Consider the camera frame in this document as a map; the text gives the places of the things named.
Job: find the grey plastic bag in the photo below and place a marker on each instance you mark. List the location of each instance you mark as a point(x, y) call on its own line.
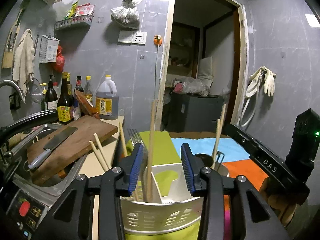
point(127, 15)

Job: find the large oil jug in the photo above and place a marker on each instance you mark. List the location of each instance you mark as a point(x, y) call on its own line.
point(107, 99)

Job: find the metal faucet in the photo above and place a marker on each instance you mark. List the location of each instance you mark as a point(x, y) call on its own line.
point(15, 86)

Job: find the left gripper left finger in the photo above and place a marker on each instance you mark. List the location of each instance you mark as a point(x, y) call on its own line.
point(118, 182)

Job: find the kitchen cleaver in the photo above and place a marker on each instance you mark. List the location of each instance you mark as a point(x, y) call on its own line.
point(51, 145)

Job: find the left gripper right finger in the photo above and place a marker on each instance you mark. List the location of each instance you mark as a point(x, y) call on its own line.
point(204, 182)

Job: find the wall socket plate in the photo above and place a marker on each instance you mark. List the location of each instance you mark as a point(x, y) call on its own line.
point(132, 37)

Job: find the dark soy sauce bottle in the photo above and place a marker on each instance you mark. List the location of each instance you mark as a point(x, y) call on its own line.
point(65, 103)

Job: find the dark grey cabinet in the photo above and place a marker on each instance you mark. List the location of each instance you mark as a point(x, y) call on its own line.
point(194, 113)

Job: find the multicolour striped cloth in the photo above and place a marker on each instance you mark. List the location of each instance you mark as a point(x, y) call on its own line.
point(233, 160)

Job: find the dark wine bottle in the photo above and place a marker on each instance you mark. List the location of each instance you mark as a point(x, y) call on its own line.
point(51, 95)

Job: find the wooden cutting board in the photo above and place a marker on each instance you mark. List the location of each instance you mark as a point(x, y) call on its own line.
point(73, 147)

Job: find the white rubber glove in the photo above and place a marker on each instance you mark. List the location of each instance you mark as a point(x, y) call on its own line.
point(269, 85)

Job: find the wooden door frame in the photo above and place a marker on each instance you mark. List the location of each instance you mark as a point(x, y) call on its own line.
point(241, 59)

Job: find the right hand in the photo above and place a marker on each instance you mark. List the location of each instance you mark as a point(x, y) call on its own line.
point(281, 204)

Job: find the wooden chopstick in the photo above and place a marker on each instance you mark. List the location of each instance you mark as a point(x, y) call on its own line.
point(150, 153)
point(214, 152)

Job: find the metal fork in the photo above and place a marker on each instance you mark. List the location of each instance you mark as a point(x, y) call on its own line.
point(136, 138)

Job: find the white box grater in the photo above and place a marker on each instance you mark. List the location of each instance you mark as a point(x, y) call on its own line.
point(48, 49)

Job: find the orange wall hook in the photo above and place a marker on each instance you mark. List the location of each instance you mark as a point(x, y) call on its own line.
point(157, 40)

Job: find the white utensil holder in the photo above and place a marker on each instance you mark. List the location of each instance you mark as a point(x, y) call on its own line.
point(172, 207)

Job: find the black wok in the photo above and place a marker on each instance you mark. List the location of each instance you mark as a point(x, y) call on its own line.
point(28, 122)

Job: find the hanging beige towel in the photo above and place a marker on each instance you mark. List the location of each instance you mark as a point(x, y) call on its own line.
point(23, 70)

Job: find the red plastic bag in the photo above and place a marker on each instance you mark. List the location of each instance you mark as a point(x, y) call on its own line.
point(58, 65)

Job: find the grey wall shelf basket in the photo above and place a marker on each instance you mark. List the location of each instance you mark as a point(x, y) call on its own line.
point(77, 16)

